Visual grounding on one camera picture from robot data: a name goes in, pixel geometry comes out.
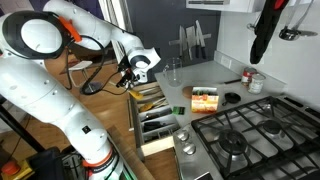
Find white stool chrome base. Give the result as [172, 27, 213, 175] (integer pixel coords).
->
[68, 59, 104, 96]

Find round gas burner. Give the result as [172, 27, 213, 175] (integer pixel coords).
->
[218, 129, 250, 157]
[262, 119, 284, 136]

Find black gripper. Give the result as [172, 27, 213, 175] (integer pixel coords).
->
[116, 63, 138, 88]

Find stainless steel gas range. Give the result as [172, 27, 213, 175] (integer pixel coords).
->
[172, 94, 320, 180]

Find white upper cabinet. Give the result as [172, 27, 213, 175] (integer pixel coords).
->
[185, 0, 268, 14]

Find black base box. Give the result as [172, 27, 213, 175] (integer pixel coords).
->
[26, 148, 68, 180]

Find silver range knob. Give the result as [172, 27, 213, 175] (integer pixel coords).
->
[176, 130, 190, 142]
[182, 142, 198, 156]

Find black stand pole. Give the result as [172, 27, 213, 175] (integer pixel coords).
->
[0, 104, 46, 154]

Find orange cable clip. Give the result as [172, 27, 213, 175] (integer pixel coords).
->
[58, 15, 83, 44]

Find black spiral wrapped cable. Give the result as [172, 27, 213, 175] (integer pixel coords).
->
[64, 34, 134, 98]

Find round cork lid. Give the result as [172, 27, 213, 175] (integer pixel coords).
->
[181, 85, 195, 100]

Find green packet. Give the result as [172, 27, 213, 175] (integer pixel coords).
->
[196, 88, 216, 96]

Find wooden platform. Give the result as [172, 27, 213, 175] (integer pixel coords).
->
[105, 125, 156, 180]

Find white label tomato can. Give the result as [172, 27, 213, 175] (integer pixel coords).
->
[247, 72, 267, 95]

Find slim kitchen knife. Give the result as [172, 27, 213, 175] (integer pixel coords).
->
[178, 25, 185, 58]

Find small black skillet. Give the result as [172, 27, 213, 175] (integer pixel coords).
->
[221, 92, 242, 108]

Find black oven mitt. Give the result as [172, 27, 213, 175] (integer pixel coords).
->
[249, 0, 292, 65]

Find wooden kitchen drawer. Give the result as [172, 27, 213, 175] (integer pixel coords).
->
[127, 81, 179, 162]

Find magnetic knife strip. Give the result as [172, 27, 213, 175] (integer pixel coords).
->
[168, 33, 213, 46]

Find broad cleaver knife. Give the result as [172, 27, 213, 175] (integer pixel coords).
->
[185, 25, 197, 51]

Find red label tin can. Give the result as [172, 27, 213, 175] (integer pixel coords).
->
[240, 66, 258, 88]

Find white cutlery tray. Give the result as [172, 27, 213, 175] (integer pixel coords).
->
[138, 106, 180, 143]

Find yellow smiley face spatula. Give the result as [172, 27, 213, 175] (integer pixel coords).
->
[129, 89, 145, 101]
[139, 99, 168, 114]

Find steel cabinet handle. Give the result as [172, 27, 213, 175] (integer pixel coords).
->
[196, 0, 231, 6]

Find red emergency stop button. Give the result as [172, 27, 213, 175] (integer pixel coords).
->
[0, 159, 34, 180]

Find thin black utensil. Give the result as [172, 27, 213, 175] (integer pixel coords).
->
[223, 78, 243, 85]

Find long kitchen knife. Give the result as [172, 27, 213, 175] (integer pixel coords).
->
[194, 19, 202, 60]

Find white wall outlet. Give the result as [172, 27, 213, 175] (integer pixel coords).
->
[219, 54, 233, 70]

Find orange cardboard box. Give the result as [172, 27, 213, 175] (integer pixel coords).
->
[190, 86, 220, 114]

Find steel ladle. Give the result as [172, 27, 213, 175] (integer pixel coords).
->
[278, 0, 319, 42]

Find gas stove top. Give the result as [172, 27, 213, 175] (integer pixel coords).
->
[190, 95, 320, 180]

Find black handled scissors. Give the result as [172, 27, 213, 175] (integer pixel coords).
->
[143, 120, 171, 132]

